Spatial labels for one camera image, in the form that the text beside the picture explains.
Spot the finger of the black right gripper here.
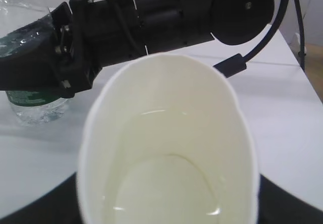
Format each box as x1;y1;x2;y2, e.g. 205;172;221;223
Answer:
1;3;72;93

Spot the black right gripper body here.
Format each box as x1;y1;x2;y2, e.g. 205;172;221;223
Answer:
50;0;141;98

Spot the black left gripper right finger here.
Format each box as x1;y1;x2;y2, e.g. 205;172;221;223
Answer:
257;175;322;224

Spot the white paper cup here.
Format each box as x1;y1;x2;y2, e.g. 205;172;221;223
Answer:
76;53;260;223

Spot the clear green-label water bottle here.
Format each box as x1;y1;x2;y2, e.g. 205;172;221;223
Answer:
1;0;69;125

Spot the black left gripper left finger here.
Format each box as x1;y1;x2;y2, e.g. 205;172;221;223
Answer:
1;174;83;223

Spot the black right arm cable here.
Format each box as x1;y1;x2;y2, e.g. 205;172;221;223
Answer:
213;0;307;78

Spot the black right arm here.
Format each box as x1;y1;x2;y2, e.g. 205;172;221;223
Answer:
1;0;275;98

